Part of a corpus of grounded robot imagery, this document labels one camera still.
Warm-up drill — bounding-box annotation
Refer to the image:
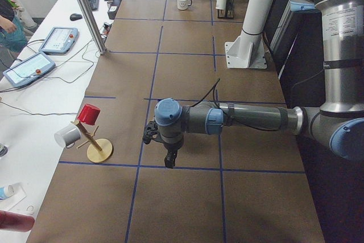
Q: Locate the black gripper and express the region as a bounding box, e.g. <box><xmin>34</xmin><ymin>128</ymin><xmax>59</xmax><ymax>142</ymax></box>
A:
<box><xmin>162</xmin><ymin>137</ymin><xmax>182</xmax><ymax>168</ymax></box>

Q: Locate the white smiley face mug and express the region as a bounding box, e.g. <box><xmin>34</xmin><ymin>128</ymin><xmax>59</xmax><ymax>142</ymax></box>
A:
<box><xmin>177</xmin><ymin>0</ymin><xmax>193</xmax><ymax>11</ymax></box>

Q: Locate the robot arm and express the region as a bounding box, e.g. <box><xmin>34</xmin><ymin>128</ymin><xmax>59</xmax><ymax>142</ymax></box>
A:
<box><xmin>143</xmin><ymin>0</ymin><xmax>363</xmax><ymax>168</ymax></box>

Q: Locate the red cup on tree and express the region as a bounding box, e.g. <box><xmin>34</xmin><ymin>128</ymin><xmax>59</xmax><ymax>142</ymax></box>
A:
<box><xmin>77</xmin><ymin>104</ymin><xmax>101</xmax><ymax>126</ymax></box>

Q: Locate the white cup on tree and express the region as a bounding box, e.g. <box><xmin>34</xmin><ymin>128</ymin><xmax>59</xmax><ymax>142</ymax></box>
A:
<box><xmin>54</xmin><ymin>123</ymin><xmax>81</xmax><ymax>148</ymax></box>

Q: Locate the white ribbed cup on rack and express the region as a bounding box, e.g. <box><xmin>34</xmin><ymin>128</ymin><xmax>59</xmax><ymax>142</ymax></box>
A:
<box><xmin>215</xmin><ymin>0</ymin><xmax>228</xmax><ymax>10</ymax></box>

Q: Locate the wooden mug tree stand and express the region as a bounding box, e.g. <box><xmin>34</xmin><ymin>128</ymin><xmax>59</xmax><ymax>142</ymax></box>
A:
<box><xmin>72</xmin><ymin>120</ymin><xmax>113</xmax><ymax>163</ymax></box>

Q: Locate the far teach pendant tablet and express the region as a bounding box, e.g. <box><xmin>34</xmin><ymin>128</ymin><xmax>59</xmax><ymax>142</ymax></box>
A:
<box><xmin>39</xmin><ymin>27</ymin><xmax>78</xmax><ymax>55</ymax></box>

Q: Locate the teach pendant tablet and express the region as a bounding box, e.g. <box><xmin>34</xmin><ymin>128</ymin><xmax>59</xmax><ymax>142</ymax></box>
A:
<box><xmin>3</xmin><ymin>52</ymin><xmax>56</xmax><ymax>87</ymax></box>
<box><xmin>39</xmin><ymin>27</ymin><xmax>78</xmax><ymax>55</ymax></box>

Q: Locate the near teach pendant tablet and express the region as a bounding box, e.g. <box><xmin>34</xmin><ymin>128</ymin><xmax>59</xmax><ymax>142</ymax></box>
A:
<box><xmin>3</xmin><ymin>52</ymin><xmax>56</xmax><ymax>87</ymax></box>

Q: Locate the small lying bottle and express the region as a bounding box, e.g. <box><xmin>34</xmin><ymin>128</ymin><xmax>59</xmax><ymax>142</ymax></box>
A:
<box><xmin>0</xmin><ymin>185</ymin><xmax>14</xmax><ymax>200</ymax></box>

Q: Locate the red thermos bottle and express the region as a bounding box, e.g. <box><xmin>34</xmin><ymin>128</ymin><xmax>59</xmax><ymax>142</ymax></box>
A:
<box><xmin>1</xmin><ymin>211</ymin><xmax>35</xmax><ymax>232</ymax></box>

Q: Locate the black computer mouse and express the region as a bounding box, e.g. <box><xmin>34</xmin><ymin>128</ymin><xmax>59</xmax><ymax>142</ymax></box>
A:
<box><xmin>69</xmin><ymin>13</ymin><xmax>83</xmax><ymax>21</ymax></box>

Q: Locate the person at desk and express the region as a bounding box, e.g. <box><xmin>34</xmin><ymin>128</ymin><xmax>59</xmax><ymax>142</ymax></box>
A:
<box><xmin>1</xmin><ymin>0</ymin><xmax>27</xmax><ymax>54</ymax></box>

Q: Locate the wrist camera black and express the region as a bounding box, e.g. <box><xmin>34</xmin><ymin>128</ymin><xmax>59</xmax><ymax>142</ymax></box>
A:
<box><xmin>142</xmin><ymin>121</ymin><xmax>163</xmax><ymax>145</ymax></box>

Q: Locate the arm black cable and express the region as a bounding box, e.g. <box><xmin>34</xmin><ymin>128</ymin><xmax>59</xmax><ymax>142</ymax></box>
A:
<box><xmin>191</xmin><ymin>77</ymin><xmax>281</xmax><ymax>132</ymax></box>

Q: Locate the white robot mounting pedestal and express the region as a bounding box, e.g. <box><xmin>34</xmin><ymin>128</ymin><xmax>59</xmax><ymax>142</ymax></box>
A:
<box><xmin>225</xmin><ymin>0</ymin><xmax>273</xmax><ymax>69</ymax></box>

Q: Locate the black wire cup rack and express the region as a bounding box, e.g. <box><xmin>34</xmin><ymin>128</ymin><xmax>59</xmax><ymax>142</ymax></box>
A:
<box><xmin>216</xmin><ymin>0</ymin><xmax>234</xmax><ymax>19</ymax></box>

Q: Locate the aluminium frame post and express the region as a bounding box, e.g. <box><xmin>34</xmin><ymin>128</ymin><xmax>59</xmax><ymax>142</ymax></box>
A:
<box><xmin>77</xmin><ymin>0</ymin><xmax>106</xmax><ymax>55</ymax></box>

